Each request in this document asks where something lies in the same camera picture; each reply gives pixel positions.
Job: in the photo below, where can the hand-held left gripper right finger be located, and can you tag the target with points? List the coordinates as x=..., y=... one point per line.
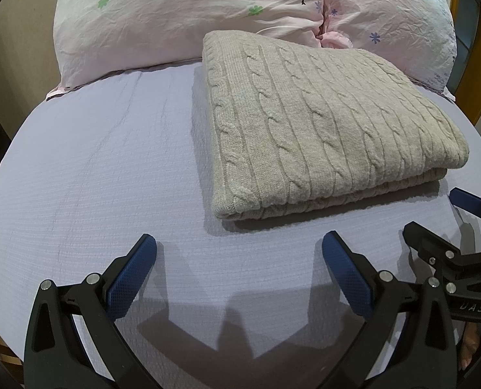
x=346, y=269

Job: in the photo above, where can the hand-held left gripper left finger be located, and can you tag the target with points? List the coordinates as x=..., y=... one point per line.
x=132, y=267

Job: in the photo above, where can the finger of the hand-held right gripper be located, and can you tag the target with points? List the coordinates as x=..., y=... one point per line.
x=467, y=202
x=429, y=239

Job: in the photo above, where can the person's right hand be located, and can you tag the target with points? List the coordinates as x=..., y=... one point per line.
x=469, y=348

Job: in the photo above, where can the lavender bed sheet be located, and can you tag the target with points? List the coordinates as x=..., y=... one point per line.
x=115, y=162

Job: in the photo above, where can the pink floral pillow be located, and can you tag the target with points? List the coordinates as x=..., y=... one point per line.
x=390, y=20
x=175, y=16

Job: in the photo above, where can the yellow wooden furniture frame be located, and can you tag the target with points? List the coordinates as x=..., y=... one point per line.
x=473, y=48

